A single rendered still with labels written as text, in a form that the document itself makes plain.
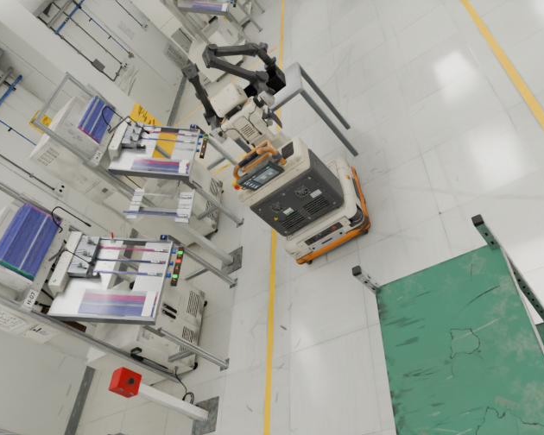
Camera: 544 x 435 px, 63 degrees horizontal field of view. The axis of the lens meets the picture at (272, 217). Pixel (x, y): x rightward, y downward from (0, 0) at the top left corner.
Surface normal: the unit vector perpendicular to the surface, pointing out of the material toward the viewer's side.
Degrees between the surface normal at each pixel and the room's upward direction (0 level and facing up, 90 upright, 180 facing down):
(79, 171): 90
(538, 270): 0
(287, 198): 90
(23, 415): 90
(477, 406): 0
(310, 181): 90
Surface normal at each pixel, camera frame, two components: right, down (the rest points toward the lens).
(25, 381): 0.77, -0.42
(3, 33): -0.04, 0.73
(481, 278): -0.64, -0.54
